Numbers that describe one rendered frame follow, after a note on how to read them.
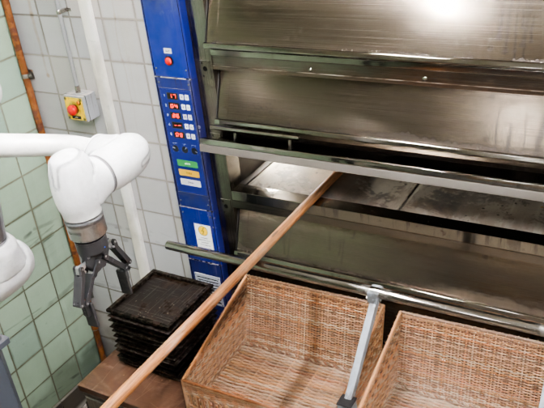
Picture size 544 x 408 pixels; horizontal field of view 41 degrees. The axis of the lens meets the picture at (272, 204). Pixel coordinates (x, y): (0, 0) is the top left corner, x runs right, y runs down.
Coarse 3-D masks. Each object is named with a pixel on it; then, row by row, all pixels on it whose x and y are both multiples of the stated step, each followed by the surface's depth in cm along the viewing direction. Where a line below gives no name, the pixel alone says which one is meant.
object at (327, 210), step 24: (240, 192) 259; (264, 192) 257; (288, 192) 255; (336, 216) 242; (360, 216) 237; (384, 216) 233; (408, 216) 232; (432, 216) 230; (480, 240) 219; (504, 240) 215; (528, 240) 212
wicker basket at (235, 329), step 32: (256, 288) 270; (288, 288) 263; (224, 320) 261; (256, 320) 273; (288, 320) 266; (320, 320) 259; (384, 320) 248; (224, 352) 264; (256, 352) 272; (288, 352) 269; (320, 352) 263; (352, 352) 256; (192, 384) 240; (224, 384) 258; (256, 384) 257; (288, 384) 256; (320, 384) 254
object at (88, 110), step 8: (64, 96) 270; (72, 96) 268; (80, 96) 266; (88, 96) 268; (88, 104) 269; (96, 104) 273; (80, 112) 269; (88, 112) 270; (96, 112) 273; (80, 120) 271; (88, 120) 270
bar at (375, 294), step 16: (208, 256) 226; (224, 256) 224; (272, 272) 216; (288, 272) 213; (304, 272) 211; (336, 288) 206; (352, 288) 203; (368, 288) 201; (416, 304) 194; (432, 304) 192; (448, 304) 191; (368, 320) 200; (480, 320) 186; (496, 320) 184; (512, 320) 183; (368, 336) 199; (352, 368) 197; (352, 384) 196; (352, 400) 195
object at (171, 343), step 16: (336, 176) 256; (320, 192) 247; (304, 208) 239; (288, 224) 230; (272, 240) 223; (256, 256) 216; (240, 272) 209; (224, 288) 203; (208, 304) 197; (192, 320) 192; (176, 336) 187; (160, 352) 182; (144, 368) 177; (128, 384) 173; (112, 400) 168
